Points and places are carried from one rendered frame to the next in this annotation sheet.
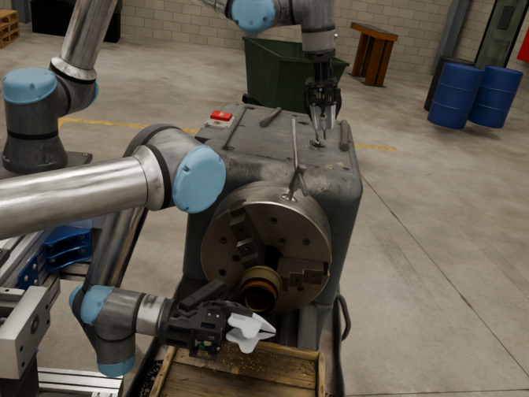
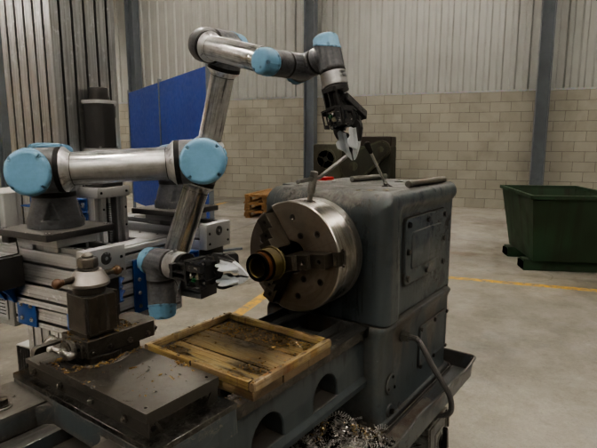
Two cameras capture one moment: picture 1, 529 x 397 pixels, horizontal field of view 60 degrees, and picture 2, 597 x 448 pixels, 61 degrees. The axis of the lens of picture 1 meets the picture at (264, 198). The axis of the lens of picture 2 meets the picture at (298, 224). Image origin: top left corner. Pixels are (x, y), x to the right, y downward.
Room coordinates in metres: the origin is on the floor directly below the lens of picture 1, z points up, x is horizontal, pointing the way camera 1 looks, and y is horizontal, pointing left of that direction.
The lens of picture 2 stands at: (-0.22, -0.81, 1.40)
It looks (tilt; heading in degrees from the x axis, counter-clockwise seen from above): 9 degrees down; 34
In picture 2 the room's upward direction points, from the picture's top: straight up
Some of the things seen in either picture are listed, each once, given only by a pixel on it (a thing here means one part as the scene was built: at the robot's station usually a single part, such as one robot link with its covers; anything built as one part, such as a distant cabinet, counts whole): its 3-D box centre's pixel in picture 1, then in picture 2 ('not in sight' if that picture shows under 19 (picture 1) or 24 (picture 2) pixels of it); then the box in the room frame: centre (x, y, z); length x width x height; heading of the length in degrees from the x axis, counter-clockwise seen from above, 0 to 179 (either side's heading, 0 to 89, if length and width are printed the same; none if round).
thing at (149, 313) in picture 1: (154, 313); (178, 264); (0.68, 0.17, 1.08); 0.08 x 0.05 x 0.08; 178
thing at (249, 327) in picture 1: (251, 328); (228, 269); (0.67, -0.02, 1.10); 0.09 x 0.06 x 0.03; 88
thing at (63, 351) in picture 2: not in sight; (105, 339); (0.38, 0.07, 0.99); 0.20 x 0.10 x 0.05; 178
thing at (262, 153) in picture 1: (273, 190); (363, 238); (1.37, -0.02, 1.06); 0.59 x 0.48 x 0.39; 178
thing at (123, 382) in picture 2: not in sight; (111, 373); (0.35, 0.01, 0.95); 0.43 x 0.17 x 0.05; 88
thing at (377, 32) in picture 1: (367, 53); not in sight; (10.04, -1.61, 0.50); 1.61 x 0.44 x 1.00; 14
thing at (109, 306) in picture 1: (114, 309); (159, 262); (0.68, 0.25, 1.07); 0.11 x 0.08 x 0.09; 88
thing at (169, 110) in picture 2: not in sight; (163, 156); (5.24, 5.46, 1.18); 4.12 x 0.80 x 2.35; 65
